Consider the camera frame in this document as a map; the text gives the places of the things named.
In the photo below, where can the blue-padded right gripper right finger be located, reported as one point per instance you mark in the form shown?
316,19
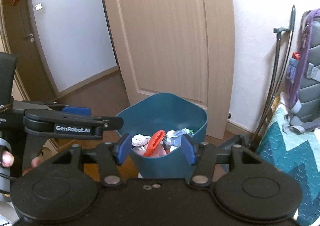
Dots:
203,157

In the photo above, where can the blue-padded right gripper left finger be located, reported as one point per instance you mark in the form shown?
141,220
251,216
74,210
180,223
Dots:
109,157

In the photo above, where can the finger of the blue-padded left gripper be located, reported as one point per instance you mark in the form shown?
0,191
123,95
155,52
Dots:
77,110

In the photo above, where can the teal plastic trash bin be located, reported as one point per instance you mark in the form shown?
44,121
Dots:
163,111

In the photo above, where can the person's left hand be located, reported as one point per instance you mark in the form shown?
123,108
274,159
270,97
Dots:
7,160

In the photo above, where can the dark brown hallway door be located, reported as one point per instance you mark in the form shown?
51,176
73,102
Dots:
22,44

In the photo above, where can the teal cream zigzag quilt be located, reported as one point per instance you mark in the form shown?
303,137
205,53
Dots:
297,155

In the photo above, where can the light wooden door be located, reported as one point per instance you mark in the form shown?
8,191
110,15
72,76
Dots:
184,47

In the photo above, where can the purple grey backpack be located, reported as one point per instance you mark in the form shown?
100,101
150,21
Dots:
302,79

